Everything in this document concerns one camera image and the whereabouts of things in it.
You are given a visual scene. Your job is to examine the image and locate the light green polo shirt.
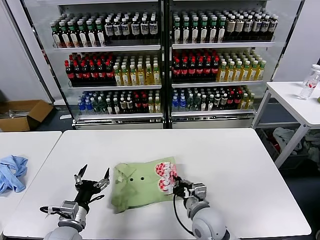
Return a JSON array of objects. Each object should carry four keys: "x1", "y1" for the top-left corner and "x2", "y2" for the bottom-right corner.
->
[{"x1": 107, "y1": 156, "x2": 181, "y2": 215}]

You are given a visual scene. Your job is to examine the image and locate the clear plastic packet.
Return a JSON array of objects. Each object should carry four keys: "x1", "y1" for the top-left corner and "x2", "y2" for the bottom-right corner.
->
[{"x1": 7, "y1": 108, "x2": 32, "y2": 119}]

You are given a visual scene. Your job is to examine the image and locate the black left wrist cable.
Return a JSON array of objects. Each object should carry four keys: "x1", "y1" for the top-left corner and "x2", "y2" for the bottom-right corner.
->
[{"x1": 39, "y1": 194, "x2": 106, "y2": 219}]

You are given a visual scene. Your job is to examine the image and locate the dark laundry basket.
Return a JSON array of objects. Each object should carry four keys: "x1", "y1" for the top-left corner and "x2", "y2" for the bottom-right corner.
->
[{"x1": 256, "y1": 127, "x2": 320, "y2": 166}]

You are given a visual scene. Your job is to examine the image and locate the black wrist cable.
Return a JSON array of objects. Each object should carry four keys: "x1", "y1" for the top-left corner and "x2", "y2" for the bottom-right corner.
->
[
  {"x1": 172, "y1": 194, "x2": 196, "y2": 236},
  {"x1": 39, "y1": 194, "x2": 106, "y2": 219}
]

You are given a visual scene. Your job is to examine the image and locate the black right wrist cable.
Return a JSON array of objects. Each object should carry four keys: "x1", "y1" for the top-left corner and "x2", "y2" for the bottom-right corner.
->
[{"x1": 172, "y1": 194, "x2": 196, "y2": 236}]

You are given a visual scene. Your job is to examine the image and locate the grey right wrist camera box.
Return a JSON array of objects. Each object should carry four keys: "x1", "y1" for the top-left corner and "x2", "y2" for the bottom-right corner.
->
[{"x1": 190, "y1": 182, "x2": 208, "y2": 201}]

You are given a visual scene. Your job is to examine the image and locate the crumpled pale green garment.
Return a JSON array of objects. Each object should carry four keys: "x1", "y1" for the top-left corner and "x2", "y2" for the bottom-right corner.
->
[{"x1": 302, "y1": 131, "x2": 320, "y2": 163}]

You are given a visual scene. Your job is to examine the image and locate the white side table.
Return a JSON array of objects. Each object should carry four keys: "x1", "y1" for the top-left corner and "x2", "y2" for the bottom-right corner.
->
[{"x1": 251, "y1": 81, "x2": 320, "y2": 170}]

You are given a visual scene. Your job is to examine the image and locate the open cardboard box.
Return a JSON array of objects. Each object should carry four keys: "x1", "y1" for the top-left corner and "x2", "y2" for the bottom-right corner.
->
[{"x1": 0, "y1": 99, "x2": 55, "y2": 133}]

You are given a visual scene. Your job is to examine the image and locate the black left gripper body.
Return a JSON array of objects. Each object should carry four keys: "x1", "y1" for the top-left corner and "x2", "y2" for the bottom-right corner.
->
[{"x1": 74, "y1": 179, "x2": 105, "y2": 208}]

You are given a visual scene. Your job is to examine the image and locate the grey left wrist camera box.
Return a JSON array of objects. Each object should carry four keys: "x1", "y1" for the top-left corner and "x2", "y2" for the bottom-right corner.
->
[{"x1": 59, "y1": 199, "x2": 79, "y2": 219}]

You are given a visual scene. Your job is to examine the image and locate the crumpled light blue garment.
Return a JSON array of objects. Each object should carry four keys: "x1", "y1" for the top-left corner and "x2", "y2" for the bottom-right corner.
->
[{"x1": 0, "y1": 154, "x2": 29, "y2": 195}]

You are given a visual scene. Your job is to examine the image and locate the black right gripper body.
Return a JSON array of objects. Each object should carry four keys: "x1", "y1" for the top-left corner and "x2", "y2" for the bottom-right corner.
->
[{"x1": 176, "y1": 179, "x2": 195, "y2": 200}]

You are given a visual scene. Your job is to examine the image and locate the navy-label dark drink bottle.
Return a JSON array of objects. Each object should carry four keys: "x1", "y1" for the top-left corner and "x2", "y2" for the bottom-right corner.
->
[
  {"x1": 130, "y1": 16, "x2": 140, "y2": 40},
  {"x1": 148, "y1": 15, "x2": 159, "y2": 40},
  {"x1": 120, "y1": 17, "x2": 131, "y2": 40},
  {"x1": 139, "y1": 16, "x2": 150, "y2": 40},
  {"x1": 104, "y1": 18, "x2": 114, "y2": 41},
  {"x1": 112, "y1": 17, "x2": 122, "y2": 41}
]

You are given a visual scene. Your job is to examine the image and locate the clear red-label water bottle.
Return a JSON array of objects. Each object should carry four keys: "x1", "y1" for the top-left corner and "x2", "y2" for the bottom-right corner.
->
[
  {"x1": 312, "y1": 70, "x2": 320, "y2": 90},
  {"x1": 298, "y1": 64, "x2": 320, "y2": 101}
]

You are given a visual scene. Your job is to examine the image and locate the beige-label dark drink bottle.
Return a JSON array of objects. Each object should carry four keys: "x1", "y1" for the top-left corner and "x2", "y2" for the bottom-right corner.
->
[
  {"x1": 126, "y1": 96, "x2": 135, "y2": 114},
  {"x1": 235, "y1": 15, "x2": 246, "y2": 41},
  {"x1": 226, "y1": 15, "x2": 237, "y2": 41},
  {"x1": 244, "y1": 14, "x2": 254, "y2": 41},
  {"x1": 260, "y1": 14, "x2": 271, "y2": 40},
  {"x1": 119, "y1": 96, "x2": 128, "y2": 114},
  {"x1": 252, "y1": 14, "x2": 262, "y2": 41},
  {"x1": 269, "y1": 14, "x2": 279, "y2": 40}
]

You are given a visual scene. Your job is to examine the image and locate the glass-door beverage display cabinet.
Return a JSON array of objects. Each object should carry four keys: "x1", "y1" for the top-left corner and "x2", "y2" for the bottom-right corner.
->
[
  {"x1": 166, "y1": 0, "x2": 306, "y2": 130},
  {"x1": 3, "y1": 0, "x2": 168, "y2": 131}
]

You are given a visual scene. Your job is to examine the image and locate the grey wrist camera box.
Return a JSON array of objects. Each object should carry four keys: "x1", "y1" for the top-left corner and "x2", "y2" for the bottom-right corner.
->
[
  {"x1": 190, "y1": 182, "x2": 208, "y2": 201},
  {"x1": 59, "y1": 199, "x2": 79, "y2": 219}
]

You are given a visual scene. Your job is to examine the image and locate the crumpled white garment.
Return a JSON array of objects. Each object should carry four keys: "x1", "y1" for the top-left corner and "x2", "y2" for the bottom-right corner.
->
[{"x1": 272, "y1": 127, "x2": 303, "y2": 152}]

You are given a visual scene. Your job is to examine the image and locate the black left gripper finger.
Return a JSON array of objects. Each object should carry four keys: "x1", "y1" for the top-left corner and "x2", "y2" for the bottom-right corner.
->
[
  {"x1": 73, "y1": 163, "x2": 89, "y2": 186},
  {"x1": 93, "y1": 166, "x2": 111, "y2": 189}
]

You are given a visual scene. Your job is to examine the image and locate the green-cap dark tea bottle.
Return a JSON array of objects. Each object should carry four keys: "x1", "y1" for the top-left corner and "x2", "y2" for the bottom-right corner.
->
[
  {"x1": 50, "y1": 22, "x2": 62, "y2": 49},
  {"x1": 181, "y1": 16, "x2": 191, "y2": 44},
  {"x1": 208, "y1": 16, "x2": 218, "y2": 44},
  {"x1": 85, "y1": 20, "x2": 97, "y2": 48},
  {"x1": 58, "y1": 21, "x2": 71, "y2": 49},
  {"x1": 199, "y1": 16, "x2": 209, "y2": 44},
  {"x1": 172, "y1": 16, "x2": 182, "y2": 44},
  {"x1": 190, "y1": 16, "x2": 200, "y2": 44},
  {"x1": 67, "y1": 21, "x2": 80, "y2": 48},
  {"x1": 217, "y1": 16, "x2": 227, "y2": 44},
  {"x1": 94, "y1": 19, "x2": 106, "y2": 48},
  {"x1": 76, "y1": 20, "x2": 89, "y2": 48}
]

